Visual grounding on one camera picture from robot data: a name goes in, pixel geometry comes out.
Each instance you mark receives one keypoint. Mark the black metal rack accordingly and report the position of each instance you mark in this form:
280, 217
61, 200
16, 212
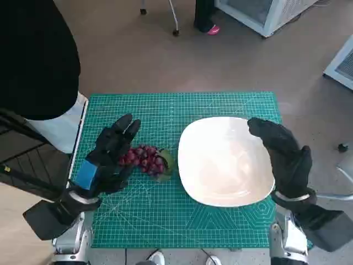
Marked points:
24, 154

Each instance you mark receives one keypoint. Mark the white rounded foot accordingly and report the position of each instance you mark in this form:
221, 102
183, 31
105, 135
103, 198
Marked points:
213, 260
157, 258

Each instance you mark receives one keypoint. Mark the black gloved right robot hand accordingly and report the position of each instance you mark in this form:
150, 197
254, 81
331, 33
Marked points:
286, 154

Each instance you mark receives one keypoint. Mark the purple toy grape bunch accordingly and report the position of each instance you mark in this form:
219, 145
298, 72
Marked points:
146, 160

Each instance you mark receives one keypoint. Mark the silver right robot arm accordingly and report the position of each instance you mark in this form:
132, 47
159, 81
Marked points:
289, 237

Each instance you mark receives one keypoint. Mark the person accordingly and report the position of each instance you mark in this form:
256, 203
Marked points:
204, 16
33, 55

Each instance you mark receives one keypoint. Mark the white square plate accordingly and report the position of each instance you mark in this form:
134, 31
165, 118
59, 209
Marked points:
220, 165

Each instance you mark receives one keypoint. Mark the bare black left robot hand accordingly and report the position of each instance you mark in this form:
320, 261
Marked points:
110, 146

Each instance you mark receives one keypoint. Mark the grey chair with caster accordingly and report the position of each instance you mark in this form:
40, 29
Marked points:
346, 171

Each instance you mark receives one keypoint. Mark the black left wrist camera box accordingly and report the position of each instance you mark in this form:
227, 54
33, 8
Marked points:
48, 218

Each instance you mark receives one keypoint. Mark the green cutting mat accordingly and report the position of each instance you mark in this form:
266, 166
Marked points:
165, 116

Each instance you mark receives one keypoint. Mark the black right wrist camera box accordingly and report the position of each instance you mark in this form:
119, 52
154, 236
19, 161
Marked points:
322, 229

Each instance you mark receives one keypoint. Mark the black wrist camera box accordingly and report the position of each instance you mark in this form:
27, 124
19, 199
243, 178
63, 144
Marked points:
322, 229
48, 218

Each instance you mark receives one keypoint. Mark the white glass-door cabinet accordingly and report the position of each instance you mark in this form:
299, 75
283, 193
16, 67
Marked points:
342, 66
259, 13

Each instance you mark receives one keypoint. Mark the white wheeled frame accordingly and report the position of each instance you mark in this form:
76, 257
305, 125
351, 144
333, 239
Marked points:
175, 16

